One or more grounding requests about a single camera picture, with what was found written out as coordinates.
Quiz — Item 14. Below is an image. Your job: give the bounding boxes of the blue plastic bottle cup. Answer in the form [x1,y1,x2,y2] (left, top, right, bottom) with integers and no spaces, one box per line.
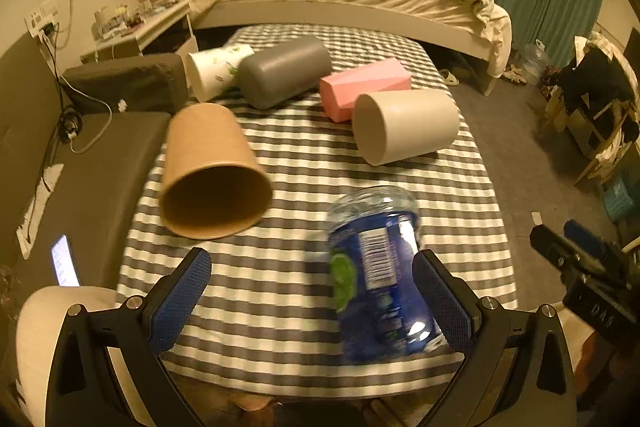
[326,185,444,363]

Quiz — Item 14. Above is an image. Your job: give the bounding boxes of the brown paper cup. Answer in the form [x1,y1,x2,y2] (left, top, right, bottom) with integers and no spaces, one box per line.
[158,103,272,241]

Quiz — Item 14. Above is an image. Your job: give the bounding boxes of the beige plastic cup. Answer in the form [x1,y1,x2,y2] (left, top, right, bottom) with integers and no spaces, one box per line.
[352,89,460,166]

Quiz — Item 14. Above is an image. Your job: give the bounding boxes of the pink faceted cup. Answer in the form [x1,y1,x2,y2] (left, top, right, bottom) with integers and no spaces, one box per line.
[319,58,411,122]

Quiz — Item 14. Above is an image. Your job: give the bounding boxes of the white printed paper cup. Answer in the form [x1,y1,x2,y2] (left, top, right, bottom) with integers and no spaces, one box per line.
[184,44,254,103]

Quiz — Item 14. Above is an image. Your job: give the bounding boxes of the grey plastic cup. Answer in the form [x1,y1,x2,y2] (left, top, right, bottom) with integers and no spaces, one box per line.
[236,36,332,109]

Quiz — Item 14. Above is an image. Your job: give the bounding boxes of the glowing smartphone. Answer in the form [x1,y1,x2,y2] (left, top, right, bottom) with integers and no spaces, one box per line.
[51,235,80,287]

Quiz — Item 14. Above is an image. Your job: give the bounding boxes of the chair with clothes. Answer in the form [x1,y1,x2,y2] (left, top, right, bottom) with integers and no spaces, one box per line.
[541,31,639,182]

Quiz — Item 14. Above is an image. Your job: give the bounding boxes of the white paper strip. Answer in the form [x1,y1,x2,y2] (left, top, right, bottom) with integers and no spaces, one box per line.
[15,164,64,259]

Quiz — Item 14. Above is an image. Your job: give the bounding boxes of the clear water jug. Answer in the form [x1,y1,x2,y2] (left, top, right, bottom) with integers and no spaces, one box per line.
[520,39,548,86]

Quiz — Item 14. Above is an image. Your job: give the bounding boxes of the beige slipper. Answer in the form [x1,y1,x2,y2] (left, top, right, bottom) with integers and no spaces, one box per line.
[439,69,459,87]

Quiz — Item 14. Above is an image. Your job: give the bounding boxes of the checkered tablecloth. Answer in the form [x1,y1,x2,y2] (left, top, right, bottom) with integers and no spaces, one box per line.
[114,22,519,400]

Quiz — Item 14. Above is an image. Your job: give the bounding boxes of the dark grey sofa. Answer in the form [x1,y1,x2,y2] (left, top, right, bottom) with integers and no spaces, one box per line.
[0,31,189,308]

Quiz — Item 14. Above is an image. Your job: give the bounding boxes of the white bedside table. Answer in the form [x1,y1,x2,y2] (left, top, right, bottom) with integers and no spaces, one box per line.
[80,0,198,64]

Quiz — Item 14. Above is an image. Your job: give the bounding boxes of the wall power socket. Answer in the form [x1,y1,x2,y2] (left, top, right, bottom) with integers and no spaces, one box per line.
[24,0,58,38]

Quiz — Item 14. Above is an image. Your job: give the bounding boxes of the white charging cable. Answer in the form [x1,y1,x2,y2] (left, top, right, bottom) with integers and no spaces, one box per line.
[44,0,134,155]

